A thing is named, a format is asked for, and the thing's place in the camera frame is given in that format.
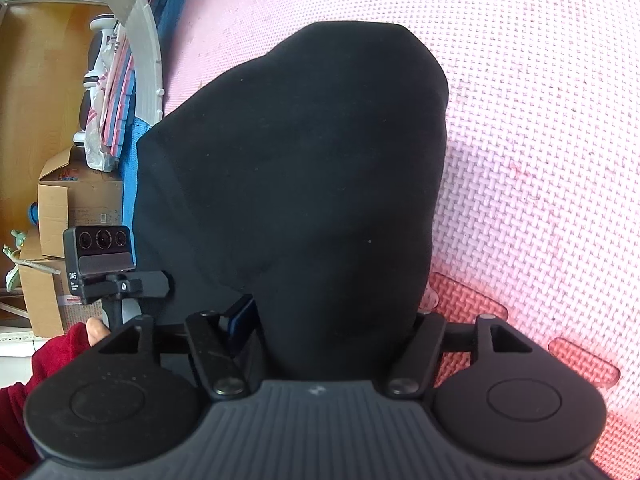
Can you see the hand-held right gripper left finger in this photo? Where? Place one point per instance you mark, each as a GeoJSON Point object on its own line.
{"type": "Point", "coordinates": [242, 317]}

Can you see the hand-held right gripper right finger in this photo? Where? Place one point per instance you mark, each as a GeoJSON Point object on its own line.
{"type": "Point", "coordinates": [422, 340]}

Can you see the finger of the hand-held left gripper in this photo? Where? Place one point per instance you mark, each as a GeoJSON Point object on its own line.
{"type": "Point", "coordinates": [145, 285]}

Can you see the black pants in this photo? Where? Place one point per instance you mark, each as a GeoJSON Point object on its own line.
{"type": "Point", "coordinates": [300, 185]}

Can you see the person's left hand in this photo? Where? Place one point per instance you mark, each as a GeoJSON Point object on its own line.
{"type": "Point", "coordinates": [96, 331]}

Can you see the cardboard box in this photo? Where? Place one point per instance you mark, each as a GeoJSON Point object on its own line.
{"type": "Point", "coordinates": [40, 300]}
{"type": "Point", "coordinates": [85, 200]}

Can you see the red foam mat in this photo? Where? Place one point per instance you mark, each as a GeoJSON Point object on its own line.
{"type": "Point", "coordinates": [465, 295]}

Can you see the green toy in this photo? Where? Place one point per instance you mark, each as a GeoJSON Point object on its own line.
{"type": "Point", "coordinates": [15, 237]}

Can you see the blue foam mat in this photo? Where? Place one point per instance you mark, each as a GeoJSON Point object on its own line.
{"type": "Point", "coordinates": [131, 160]}

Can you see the stack of foam tiles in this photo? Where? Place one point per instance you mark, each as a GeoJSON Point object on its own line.
{"type": "Point", "coordinates": [117, 110]}

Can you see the white ribbed plastic panel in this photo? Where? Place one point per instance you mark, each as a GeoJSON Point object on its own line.
{"type": "Point", "coordinates": [142, 60]}

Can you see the white plastic toy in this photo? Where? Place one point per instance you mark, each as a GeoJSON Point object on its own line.
{"type": "Point", "coordinates": [102, 25]}

